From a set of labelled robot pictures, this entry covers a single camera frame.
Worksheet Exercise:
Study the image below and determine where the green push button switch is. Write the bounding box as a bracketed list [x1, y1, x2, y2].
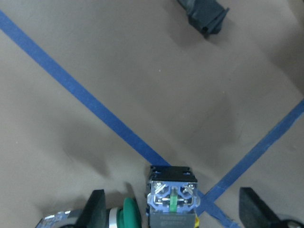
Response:
[36, 198, 142, 228]

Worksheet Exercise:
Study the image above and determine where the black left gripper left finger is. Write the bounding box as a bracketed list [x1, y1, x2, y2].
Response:
[75, 190, 106, 228]

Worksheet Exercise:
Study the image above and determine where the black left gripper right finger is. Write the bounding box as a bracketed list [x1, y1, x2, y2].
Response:
[239, 187, 281, 228]

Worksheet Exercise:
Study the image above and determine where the black inline rocker switch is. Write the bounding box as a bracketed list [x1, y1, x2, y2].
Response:
[177, 0, 230, 37]

